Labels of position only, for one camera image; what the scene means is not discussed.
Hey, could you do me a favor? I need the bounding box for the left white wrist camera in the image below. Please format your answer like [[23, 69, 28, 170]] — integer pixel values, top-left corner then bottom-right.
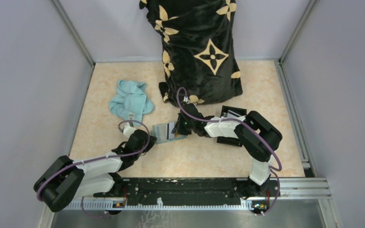
[[122, 122, 136, 138]]

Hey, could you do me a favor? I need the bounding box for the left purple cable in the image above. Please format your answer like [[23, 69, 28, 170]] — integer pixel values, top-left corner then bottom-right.
[[36, 119, 151, 219]]

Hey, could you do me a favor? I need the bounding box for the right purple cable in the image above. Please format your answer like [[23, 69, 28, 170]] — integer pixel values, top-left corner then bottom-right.
[[176, 86, 283, 217]]

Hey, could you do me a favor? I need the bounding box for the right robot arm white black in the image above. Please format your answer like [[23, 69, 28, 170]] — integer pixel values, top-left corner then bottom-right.
[[172, 104, 283, 196]]

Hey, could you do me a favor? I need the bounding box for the black card tray box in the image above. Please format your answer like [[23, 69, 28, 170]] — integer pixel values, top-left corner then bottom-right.
[[216, 105, 247, 147]]

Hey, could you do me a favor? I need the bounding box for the aluminium frame rail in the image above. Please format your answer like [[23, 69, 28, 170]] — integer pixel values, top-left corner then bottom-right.
[[106, 178, 332, 201]]

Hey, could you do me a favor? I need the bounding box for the black beige flower-patterned blanket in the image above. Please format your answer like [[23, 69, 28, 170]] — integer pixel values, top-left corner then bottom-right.
[[139, 0, 243, 105]]

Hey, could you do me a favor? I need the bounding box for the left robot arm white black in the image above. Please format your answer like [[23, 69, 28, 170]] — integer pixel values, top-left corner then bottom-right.
[[33, 130, 157, 212]]

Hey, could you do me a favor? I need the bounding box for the stack of cards in tray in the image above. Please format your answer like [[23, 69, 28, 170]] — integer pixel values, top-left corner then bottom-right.
[[225, 109, 246, 118]]

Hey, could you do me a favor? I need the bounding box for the white slotted cable duct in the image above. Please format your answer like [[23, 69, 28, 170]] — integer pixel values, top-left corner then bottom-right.
[[65, 197, 265, 211]]

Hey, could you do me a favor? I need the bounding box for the purple cable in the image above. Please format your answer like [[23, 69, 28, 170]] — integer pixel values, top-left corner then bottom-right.
[[36, 119, 151, 219], [176, 86, 283, 217]]

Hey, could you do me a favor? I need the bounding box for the light blue cloth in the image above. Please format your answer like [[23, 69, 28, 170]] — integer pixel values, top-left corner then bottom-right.
[[109, 80, 155, 122]]

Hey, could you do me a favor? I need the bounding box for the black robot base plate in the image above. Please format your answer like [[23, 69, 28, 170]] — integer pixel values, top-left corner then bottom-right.
[[94, 178, 280, 206]]

